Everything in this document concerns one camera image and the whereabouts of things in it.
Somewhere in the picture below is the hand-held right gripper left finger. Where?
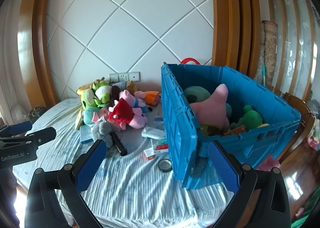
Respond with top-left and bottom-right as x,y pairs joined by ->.
25,139 -> 108,228

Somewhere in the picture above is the teal green plush toy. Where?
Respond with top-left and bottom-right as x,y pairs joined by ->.
184,86 -> 212,104

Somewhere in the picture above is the pink pig plush red dress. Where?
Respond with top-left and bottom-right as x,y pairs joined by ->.
108,99 -> 148,129

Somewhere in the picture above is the wooden framed glass door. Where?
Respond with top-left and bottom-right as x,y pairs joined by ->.
262,0 -> 320,101

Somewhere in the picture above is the brown dog plush striped shirt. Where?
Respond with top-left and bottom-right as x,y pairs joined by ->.
84,77 -> 137,93

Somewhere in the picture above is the wooden chair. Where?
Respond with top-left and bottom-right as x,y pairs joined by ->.
279,93 -> 315,163

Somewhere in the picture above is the white quilted headboard panel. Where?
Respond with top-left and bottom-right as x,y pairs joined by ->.
46,0 -> 214,98

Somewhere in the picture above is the person's left forearm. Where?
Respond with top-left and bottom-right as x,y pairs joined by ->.
0,168 -> 25,228

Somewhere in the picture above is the colourful toy pile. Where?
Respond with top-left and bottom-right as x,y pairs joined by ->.
307,118 -> 320,148

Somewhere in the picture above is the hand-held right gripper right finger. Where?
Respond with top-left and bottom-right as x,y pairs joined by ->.
207,140 -> 293,228

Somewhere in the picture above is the curved wooden headboard frame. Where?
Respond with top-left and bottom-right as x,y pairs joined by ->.
210,0 -> 263,78
17,0 -> 60,108

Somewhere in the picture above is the blue plastic storage crate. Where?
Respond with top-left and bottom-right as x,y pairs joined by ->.
161,62 -> 302,190

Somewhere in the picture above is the pink pig plush blue shirt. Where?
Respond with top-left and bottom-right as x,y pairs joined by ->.
111,85 -> 148,109

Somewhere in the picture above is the white sheer curtain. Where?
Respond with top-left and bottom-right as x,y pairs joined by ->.
0,0 -> 24,123

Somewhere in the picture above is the pink plastic item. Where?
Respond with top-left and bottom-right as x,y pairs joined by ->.
257,154 -> 282,171

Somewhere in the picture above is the rolled patterned carpet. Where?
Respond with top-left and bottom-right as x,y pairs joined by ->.
255,20 -> 278,83

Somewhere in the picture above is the white tube packet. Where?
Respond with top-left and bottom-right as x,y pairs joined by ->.
142,126 -> 165,139

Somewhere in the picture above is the dark green frog plush toy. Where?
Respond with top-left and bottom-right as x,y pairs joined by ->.
229,105 -> 264,129

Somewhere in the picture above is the teal dinosaur plush toy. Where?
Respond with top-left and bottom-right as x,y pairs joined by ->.
83,107 -> 103,126

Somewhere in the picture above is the green cloth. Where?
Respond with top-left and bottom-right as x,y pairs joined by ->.
295,193 -> 320,228

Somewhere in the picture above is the pink pig plush orange dress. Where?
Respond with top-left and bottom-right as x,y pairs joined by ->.
134,90 -> 162,106

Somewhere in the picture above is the red handled bag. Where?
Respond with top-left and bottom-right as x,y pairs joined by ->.
180,58 -> 200,66

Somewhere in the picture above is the green frog plush white belly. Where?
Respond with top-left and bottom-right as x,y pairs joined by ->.
91,81 -> 112,104

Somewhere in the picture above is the orange and white box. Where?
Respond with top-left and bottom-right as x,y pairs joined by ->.
143,149 -> 158,160

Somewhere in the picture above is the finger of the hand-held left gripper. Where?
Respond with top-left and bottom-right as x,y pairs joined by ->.
0,127 -> 57,150
0,121 -> 33,139

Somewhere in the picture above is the pink starfish plush toy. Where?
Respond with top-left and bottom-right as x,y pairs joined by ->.
189,83 -> 230,129

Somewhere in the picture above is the grey elephant plush toy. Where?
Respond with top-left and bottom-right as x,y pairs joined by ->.
91,121 -> 114,148

